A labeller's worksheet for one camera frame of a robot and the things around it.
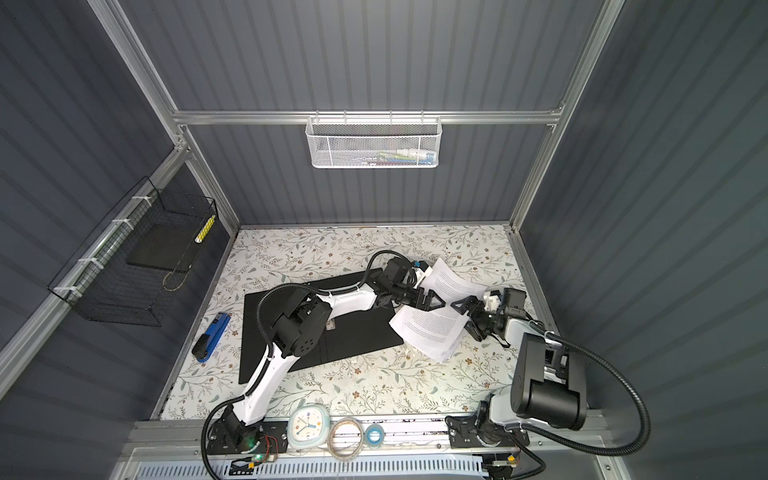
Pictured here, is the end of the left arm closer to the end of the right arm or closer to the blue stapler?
the end of the right arm

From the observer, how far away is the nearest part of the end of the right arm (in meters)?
0.71

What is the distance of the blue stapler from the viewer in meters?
0.87

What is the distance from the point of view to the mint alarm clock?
2.37ft

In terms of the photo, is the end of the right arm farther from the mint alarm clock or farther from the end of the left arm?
the mint alarm clock

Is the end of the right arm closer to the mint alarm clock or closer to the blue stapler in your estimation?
the mint alarm clock

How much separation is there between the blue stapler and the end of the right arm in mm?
727

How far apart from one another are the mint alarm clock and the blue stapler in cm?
34

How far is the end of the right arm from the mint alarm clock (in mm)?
467
